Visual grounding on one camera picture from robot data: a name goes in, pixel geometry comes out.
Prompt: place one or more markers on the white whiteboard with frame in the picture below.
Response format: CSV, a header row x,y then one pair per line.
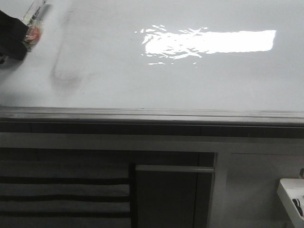
x,y
172,67

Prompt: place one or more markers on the dark cabinet panel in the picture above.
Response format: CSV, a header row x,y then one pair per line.
x,y
173,199

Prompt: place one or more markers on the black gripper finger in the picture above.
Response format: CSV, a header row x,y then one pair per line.
x,y
12,34

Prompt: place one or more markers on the white plastic tray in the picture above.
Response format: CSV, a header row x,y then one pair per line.
x,y
291,194

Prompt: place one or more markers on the striped slatted panel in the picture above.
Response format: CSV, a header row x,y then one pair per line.
x,y
57,195

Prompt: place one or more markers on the white black whiteboard marker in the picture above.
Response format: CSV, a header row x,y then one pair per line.
x,y
33,20

